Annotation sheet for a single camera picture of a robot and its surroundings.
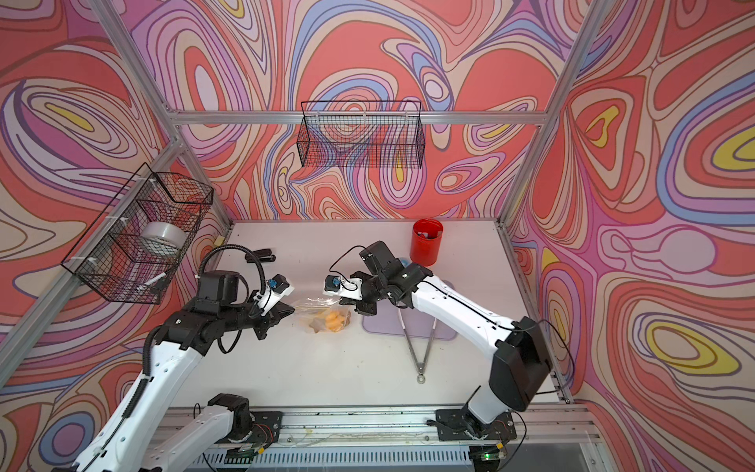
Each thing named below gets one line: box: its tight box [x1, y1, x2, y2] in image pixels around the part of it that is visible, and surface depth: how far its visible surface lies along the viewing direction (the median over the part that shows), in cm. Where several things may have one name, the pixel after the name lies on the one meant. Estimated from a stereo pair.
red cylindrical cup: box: [409, 218, 445, 268], surface depth 103 cm
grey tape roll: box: [140, 221, 188, 249], surface depth 76 cm
